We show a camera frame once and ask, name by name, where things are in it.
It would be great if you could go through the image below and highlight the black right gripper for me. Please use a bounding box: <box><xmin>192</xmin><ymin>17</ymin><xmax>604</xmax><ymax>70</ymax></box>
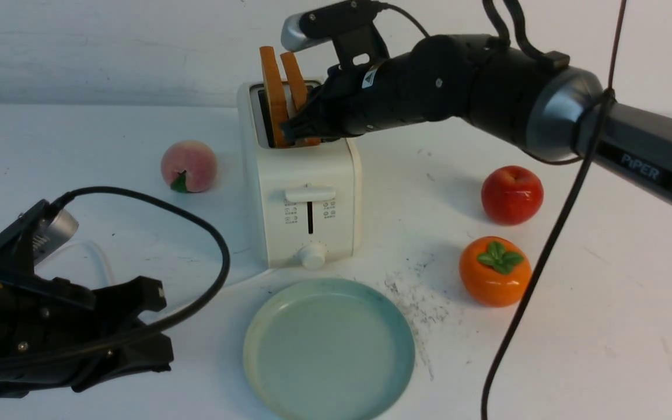
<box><xmin>281</xmin><ymin>34</ymin><xmax>482</xmax><ymax>144</ymax></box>

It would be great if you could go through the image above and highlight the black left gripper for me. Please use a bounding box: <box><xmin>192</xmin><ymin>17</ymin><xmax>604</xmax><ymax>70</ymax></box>
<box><xmin>0</xmin><ymin>276</ymin><xmax>174</xmax><ymax>398</ymax></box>

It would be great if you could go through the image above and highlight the toast slice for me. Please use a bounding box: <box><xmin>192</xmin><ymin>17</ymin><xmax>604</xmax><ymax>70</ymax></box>
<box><xmin>269</xmin><ymin>52</ymin><xmax>322</xmax><ymax>147</ymax></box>
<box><xmin>259</xmin><ymin>45</ymin><xmax>289</xmax><ymax>148</ymax></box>

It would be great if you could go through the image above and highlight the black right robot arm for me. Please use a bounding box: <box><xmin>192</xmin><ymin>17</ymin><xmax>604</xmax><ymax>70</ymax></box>
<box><xmin>281</xmin><ymin>34</ymin><xmax>672</xmax><ymax>205</ymax></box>

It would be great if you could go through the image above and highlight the white two-slot toaster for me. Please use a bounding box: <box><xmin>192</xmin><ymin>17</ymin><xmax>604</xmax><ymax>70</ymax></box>
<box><xmin>237</xmin><ymin>82</ymin><xmax>363</xmax><ymax>270</ymax></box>

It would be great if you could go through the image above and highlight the pink peach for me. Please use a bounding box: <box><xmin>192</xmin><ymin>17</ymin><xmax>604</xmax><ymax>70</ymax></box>
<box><xmin>160</xmin><ymin>140</ymin><xmax>218</xmax><ymax>193</ymax></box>

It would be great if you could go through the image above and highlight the red apple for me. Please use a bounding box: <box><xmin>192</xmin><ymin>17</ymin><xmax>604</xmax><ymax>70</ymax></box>
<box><xmin>481</xmin><ymin>165</ymin><xmax>544</xmax><ymax>226</ymax></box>

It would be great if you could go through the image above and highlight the light green round plate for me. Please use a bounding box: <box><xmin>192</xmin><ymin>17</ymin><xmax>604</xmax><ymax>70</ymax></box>
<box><xmin>243</xmin><ymin>278</ymin><xmax>417</xmax><ymax>419</ymax></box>

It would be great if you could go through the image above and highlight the orange persimmon with green leaf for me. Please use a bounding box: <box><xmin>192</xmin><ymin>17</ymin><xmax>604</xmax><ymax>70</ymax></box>
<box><xmin>458</xmin><ymin>236</ymin><xmax>533</xmax><ymax>307</ymax></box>

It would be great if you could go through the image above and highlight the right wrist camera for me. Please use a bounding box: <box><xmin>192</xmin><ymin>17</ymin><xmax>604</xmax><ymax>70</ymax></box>
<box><xmin>281</xmin><ymin>1</ymin><xmax>390</xmax><ymax>70</ymax></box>

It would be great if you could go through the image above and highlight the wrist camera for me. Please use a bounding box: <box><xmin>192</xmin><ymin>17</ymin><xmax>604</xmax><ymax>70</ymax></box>
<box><xmin>0</xmin><ymin>199</ymin><xmax>78</xmax><ymax>272</ymax></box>
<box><xmin>281</xmin><ymin>1</ymin><xmax>390</xmax><ymax>70</ymax></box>

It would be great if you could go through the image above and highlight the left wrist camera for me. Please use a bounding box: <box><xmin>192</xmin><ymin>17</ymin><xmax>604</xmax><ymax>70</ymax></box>
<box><xmin>0</xmin><ymin>199</ymin><xmax>78</xmax><ymax>272</ymax></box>

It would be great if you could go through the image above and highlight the white toaster power cord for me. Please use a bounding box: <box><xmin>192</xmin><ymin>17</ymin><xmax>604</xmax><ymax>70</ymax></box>
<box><xmin>36</xmin><ymin>239</ymin><xmax>272</xmax><ymax>319</ymax></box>

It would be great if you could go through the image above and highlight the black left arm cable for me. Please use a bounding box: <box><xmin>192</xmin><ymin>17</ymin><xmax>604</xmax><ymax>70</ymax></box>
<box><xmin>0</xmin><ymin>186</ymin><xmax>232</xmax><ymax>374</ymax></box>

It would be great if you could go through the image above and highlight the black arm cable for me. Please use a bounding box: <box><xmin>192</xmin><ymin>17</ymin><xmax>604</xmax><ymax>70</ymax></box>
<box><xmin>0</xmin><ymin>186</ymin><xmax>232</xmax><ymax>374</ymax></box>
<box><xmin>480</xmin><ymin>0</ymin><xmax>628</xmax><ymax>420</ymax></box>

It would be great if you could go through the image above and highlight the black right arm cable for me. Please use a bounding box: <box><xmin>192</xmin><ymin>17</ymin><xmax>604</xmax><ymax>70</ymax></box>
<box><xmin>480</xmin><ymin>0</ymin><xmax>628</xmax><ymax>420</ymax></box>

